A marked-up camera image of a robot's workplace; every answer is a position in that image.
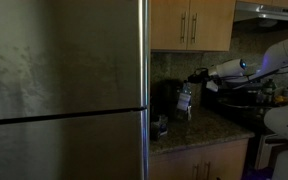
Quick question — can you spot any black stove with knobs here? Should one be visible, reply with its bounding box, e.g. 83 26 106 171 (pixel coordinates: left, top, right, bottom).
202 74 285 171

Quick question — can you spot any metal cabinet handle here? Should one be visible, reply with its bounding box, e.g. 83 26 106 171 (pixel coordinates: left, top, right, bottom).
203 161 211 180
190 12 199 45
180 11 187 44
192 163 200 180

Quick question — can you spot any stainless steel refrigerator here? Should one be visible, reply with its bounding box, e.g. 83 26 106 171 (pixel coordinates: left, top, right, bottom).
0 0 151 180

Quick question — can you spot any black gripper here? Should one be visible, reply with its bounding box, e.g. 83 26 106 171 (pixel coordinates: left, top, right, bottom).
187 67 212 85

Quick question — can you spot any wooden lower cabinet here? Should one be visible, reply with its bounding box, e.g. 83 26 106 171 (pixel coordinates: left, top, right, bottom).
149 137 251 180

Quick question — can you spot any wooden upper cabinet door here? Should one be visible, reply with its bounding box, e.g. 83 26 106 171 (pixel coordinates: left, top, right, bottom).
150 0 191 51
187 0 237 52

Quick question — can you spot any steel range hood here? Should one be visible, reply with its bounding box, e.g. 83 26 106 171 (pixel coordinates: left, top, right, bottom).
233 1 288 25

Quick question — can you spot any small dark box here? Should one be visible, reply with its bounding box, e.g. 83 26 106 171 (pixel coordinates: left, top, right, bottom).
150 114 169 141

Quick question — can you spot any small yellow item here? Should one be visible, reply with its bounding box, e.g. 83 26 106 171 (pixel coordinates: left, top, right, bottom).
274 95 287 104

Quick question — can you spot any metal upper cabinet handle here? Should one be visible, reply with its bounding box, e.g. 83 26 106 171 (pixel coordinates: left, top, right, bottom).
190 12 199 45
180 11 187 44

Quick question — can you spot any metal lower cabinet handle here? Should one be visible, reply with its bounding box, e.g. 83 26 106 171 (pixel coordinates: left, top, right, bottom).
192 163 200 180
203 161 211 180

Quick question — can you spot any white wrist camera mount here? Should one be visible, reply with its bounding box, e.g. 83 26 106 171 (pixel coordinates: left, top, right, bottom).
205 79 219 93

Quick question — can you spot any clear bottle with white label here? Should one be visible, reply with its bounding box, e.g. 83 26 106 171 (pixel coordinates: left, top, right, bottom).
176 81 194 114

